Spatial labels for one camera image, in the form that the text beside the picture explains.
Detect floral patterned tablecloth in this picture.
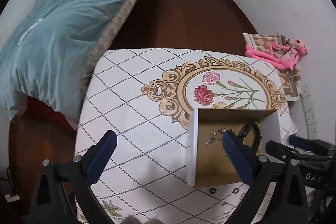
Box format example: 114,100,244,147
74,48,299,224

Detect checkered bed mattress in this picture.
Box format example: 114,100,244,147
79,0,161,94

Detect red cloth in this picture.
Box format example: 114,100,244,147
25,96,77,133

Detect brown diamond patterned mat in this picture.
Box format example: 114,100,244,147
243,32,302,102

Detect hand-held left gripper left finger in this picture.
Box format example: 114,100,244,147
31,130,118,224

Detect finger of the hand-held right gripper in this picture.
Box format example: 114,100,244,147
288,135,319,150
265,140,303,161

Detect white wall socket strip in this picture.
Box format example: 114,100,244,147
299,84,319,139

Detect silver chain necklace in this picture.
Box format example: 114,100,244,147
205,128,228,146

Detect black bangle bracelet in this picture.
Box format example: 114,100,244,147
237,122,263,155

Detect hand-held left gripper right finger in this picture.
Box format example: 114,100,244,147
222,130,309,224

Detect light blue duvet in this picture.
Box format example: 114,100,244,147
0,0,147,122

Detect pink plush toy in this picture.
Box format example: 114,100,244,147
245,39,302,72

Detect white cardboard box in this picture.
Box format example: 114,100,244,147
186,108,283,187

